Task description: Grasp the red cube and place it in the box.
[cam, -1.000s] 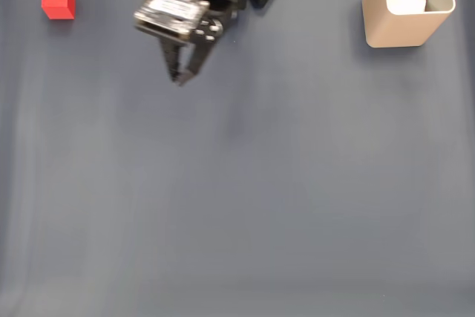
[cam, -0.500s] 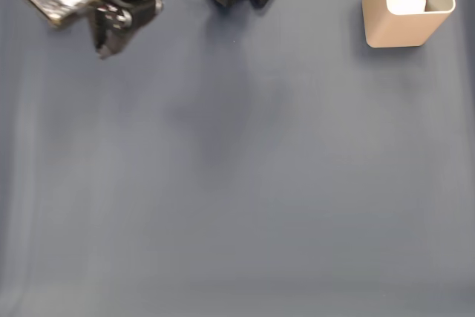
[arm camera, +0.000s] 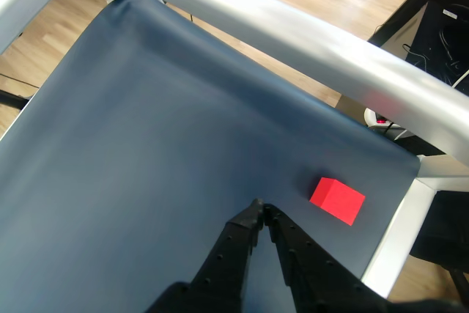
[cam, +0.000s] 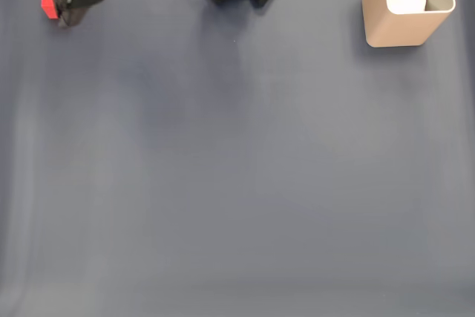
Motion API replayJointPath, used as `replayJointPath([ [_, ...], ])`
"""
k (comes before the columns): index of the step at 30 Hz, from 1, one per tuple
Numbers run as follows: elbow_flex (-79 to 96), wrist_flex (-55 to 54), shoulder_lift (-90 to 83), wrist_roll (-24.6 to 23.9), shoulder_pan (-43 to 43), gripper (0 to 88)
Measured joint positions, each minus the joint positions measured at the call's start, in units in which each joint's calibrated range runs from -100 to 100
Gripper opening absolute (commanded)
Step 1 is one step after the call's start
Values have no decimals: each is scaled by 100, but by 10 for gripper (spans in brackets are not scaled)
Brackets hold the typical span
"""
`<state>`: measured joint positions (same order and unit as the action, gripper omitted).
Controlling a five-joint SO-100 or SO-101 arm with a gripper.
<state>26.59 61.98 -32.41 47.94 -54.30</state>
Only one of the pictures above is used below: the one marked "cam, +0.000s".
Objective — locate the dark grey table mat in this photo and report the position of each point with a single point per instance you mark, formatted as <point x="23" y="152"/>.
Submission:
<point x="237" y="183"/>

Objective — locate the beige open box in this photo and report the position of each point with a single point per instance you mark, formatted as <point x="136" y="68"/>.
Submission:
<point x="393" y="29"/>

